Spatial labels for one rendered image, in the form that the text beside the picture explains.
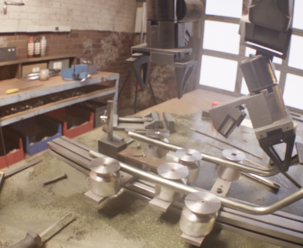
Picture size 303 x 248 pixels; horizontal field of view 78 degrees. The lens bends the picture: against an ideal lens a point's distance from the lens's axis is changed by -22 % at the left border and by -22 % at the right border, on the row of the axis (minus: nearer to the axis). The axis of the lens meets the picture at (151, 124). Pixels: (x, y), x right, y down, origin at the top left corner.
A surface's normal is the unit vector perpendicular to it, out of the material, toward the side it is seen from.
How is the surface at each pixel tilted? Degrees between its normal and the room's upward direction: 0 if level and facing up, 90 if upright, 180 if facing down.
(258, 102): 90
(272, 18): 142
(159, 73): 90
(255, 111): 90
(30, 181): 0
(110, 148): 90
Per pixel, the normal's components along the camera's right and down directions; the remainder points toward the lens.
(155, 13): -0.38, 0.44
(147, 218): 0.08, -0.94
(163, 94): -0.50, 0.26
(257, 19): -0.47, 0.87
